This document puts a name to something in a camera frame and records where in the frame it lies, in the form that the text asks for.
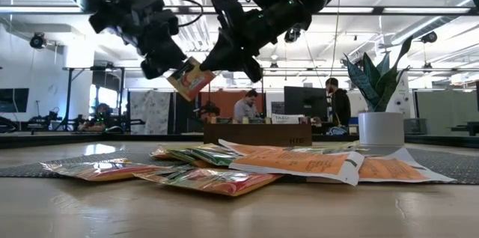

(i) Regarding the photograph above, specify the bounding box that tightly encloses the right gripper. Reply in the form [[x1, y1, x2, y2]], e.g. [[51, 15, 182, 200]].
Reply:
[[200, 0, 311, 84]]

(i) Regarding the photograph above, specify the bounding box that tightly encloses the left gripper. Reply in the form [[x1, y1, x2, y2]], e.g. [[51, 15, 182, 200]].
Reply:
[[89, 0, 187, 81]]

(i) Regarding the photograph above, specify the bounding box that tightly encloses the green lemon lime tea packet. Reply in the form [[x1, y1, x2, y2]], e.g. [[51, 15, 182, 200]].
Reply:
[[183, 143, 246, 168]]

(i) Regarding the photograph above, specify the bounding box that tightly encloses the orange white tea packet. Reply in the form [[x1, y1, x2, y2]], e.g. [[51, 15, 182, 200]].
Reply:
[[218, 138, 296, 156], [308, 147, 457, 186], [228, 149, 366, 187]]

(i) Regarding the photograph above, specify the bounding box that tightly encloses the brown wooden tea organizer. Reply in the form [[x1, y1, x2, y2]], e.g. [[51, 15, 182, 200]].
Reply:
[[203, 123, 314, 147]]

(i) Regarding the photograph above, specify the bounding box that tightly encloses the orange partition panel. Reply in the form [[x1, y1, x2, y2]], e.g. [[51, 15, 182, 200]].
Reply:
[[200, 91, 267, 123]]

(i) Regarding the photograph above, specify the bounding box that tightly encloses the person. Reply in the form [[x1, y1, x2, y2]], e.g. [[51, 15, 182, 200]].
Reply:
[[323, 76, 353, 129], [233, 88, 262, 123]]

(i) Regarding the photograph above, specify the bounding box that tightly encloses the patterned grey curtain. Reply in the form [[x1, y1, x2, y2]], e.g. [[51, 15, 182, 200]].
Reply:
[[128, 90, 172, 135]]

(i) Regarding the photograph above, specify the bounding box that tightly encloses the black ceiling spotlight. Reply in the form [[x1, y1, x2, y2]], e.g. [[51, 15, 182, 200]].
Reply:
[[421, 30, 439, 44], [283, 24, 302, 44], [28, 31, 48, 50]]

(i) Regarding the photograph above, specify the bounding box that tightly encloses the black computer monitor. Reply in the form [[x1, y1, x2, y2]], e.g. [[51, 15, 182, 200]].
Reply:
[[283, 85, 330, 119]]

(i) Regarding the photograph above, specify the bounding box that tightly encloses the background robot workstation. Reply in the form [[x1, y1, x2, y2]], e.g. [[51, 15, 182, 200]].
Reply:
[[25, 102, 147, 134]]

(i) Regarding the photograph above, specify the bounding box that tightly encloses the green plant in white pot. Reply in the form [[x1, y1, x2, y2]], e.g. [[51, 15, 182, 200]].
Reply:
[[343, 34, 415, 147]]

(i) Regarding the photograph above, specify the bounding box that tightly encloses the black overhead light bar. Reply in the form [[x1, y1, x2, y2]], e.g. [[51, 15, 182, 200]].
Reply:
[[0, 4, 479, 16]]

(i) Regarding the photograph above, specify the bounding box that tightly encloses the grey partition panel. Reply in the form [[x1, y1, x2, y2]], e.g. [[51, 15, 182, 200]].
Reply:
[[413, 90, 479, 137]]

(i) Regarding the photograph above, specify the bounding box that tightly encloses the dark grey woven placemat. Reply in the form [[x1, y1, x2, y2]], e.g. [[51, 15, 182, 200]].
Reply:
[[0, 148, 479, 186]]

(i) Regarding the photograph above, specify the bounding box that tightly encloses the black background rig frame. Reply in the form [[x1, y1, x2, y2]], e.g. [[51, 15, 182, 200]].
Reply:
[[62, 66, 126, 132]]

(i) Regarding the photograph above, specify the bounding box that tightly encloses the thin hanging cable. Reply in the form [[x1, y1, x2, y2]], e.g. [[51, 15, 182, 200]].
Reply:
[[331, 0, 344, 78]]

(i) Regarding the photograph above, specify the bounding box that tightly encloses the dark wall screen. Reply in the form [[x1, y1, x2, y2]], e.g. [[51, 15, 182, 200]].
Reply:
[[0, 88, 31, 114]]

